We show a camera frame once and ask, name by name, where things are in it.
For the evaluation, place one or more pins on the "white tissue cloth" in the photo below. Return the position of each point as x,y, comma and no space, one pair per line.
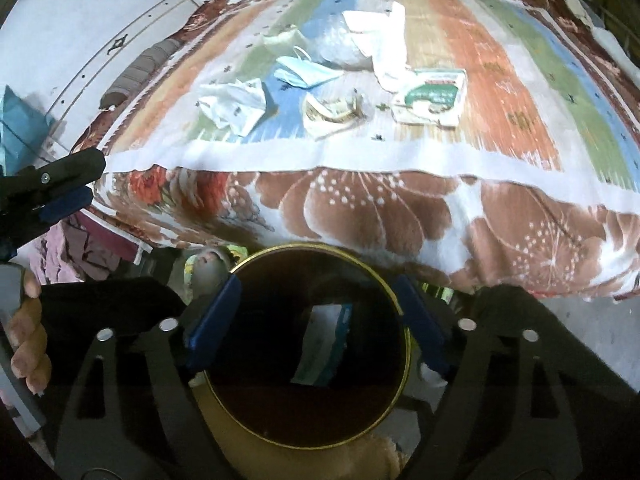
392,60

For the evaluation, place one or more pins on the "white printed paper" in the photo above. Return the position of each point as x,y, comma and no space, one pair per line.
235,105

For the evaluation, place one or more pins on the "yellow garment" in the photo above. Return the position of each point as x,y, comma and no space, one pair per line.
617,2

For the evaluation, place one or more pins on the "teal cloth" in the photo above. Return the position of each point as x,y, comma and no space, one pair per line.
22,125

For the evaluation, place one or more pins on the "person's dark trousers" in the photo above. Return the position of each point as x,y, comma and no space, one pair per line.
595,355

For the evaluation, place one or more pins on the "green white carton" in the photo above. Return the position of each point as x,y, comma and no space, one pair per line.
430,97

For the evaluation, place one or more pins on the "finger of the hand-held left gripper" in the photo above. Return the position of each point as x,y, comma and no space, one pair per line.
20,232
65,205

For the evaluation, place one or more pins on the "white teal packet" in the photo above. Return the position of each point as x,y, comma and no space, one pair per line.
322,345

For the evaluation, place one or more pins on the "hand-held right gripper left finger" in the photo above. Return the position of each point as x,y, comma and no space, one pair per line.
212,327

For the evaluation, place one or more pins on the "clear plastic bag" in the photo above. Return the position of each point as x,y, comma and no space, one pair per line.
340,50

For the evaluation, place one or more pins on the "round dark bin yellow rim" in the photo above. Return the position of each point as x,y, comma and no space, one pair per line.
265,360

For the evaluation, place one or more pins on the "person's left hand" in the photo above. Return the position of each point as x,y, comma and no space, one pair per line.
30,340

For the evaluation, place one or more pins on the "striped colourful blanket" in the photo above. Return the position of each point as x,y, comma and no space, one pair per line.
500,110

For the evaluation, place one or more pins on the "small white tissue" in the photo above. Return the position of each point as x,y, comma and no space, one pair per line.
285,40

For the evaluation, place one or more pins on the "torn yellowish wrapper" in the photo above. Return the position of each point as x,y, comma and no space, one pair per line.
325,117

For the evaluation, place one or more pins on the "blue face mask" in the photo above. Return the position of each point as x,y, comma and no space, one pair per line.
305,72

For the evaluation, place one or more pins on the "pile of maroon clothes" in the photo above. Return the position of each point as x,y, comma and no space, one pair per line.
75,250

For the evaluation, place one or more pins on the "brown striped bolster pillow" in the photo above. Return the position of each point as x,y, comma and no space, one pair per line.
140,70

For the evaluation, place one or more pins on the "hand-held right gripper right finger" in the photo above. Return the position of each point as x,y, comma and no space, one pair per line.
420,325

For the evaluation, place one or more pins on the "brown floral blanket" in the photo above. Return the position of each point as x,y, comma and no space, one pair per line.
375,210

